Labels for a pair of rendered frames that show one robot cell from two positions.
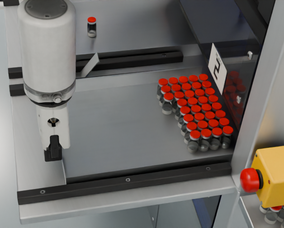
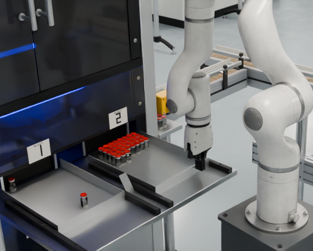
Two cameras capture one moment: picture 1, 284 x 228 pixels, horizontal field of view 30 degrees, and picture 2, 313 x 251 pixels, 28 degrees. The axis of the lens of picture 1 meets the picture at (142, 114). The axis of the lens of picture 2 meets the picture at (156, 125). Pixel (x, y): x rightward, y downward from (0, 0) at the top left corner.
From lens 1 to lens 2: 2.38 m
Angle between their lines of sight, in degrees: 90
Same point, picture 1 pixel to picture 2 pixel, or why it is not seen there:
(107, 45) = (89, 197)
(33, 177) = (214, 176)
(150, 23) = (49, 193)
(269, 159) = (164, 94)
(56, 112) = not seen: hidden behind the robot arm
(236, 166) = (152, 128)
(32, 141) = (194, 186)
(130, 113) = (142, 170)
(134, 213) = not seen: outside the picture
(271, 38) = (147, 56)
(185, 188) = not seen: hidden behind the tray
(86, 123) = (164, 177)
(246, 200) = (160, 133)
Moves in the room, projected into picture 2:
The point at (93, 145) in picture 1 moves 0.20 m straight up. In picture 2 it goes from (176, 170) to (174, 117)
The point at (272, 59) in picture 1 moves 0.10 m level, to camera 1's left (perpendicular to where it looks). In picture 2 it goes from (151, 61) to (164, 68)
